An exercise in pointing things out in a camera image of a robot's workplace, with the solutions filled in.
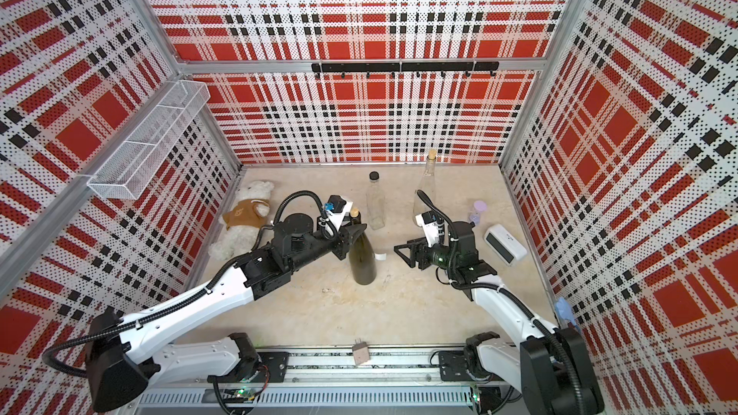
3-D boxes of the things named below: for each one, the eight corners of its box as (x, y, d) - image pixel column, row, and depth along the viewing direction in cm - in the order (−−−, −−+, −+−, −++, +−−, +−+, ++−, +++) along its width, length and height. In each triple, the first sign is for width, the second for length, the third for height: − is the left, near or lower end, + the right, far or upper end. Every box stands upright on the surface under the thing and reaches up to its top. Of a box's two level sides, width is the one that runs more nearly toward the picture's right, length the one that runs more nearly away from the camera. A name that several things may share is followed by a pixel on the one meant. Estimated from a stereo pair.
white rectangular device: (510, 270, 93) (518, 259, 87) (478, 243, 100) (484, 231, 94) (521, 259, 96) (531, 247, 90) (489, 233, 103) (496, 220, 96)
